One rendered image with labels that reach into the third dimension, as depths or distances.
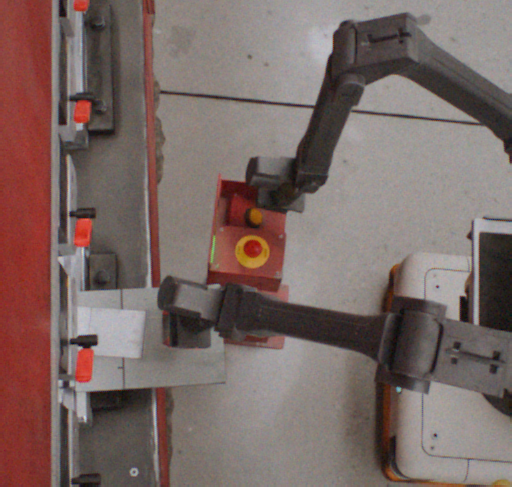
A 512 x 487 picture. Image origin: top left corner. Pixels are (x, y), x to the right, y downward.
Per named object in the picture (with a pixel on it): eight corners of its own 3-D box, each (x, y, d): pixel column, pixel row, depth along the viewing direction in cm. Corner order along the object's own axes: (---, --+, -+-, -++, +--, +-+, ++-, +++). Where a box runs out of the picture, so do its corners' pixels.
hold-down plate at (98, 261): (121, 409, 161) (120, 407, 158) (92, 410, 161) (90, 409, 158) (117, 256, 170) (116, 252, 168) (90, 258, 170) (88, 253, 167)
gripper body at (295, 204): (257, 176, 177) (269, 163, 170) (303, 186, 180) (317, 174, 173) (254, 205, 175) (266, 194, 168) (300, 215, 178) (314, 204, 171)
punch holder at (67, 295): (78, 381, 133) (62, 364, 117) (23, 385, 132) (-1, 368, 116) (77, 288, 137) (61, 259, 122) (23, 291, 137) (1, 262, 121)
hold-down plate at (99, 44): (114, 135, 179) (113, 129, 176) (88, 136, 178) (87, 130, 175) (112, 10, 188) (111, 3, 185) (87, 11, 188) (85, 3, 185)
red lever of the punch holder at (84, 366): (93, 375, 119) (97, 331, 127) (63, 376, 119) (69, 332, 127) (94, 384, 120) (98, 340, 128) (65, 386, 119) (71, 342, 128)
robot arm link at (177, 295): (248, 343, 132) (261, 289, 133) (183, 328, 126) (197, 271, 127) (212, 334, 142) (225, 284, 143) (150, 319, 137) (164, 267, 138)
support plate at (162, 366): (225, 383, 152) (225, 382, 152) (76, 392, 150) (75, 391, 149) (219, 285, 158) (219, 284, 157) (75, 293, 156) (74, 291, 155)
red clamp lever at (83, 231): (91, 238, 125) (95, 205, 133) (63, 239, 125) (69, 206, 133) (92, 248, 126) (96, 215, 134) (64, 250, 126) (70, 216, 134)
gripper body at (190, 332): (172, 347, 144) (194, 339, 138) (170, 289, 147) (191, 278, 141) (206, 349, 147) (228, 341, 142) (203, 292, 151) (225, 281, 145)
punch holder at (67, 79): (76, 145, 145) (61, 101, 130) (25, 147, 144) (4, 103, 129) (76, 67, 150) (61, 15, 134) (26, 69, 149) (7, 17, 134)
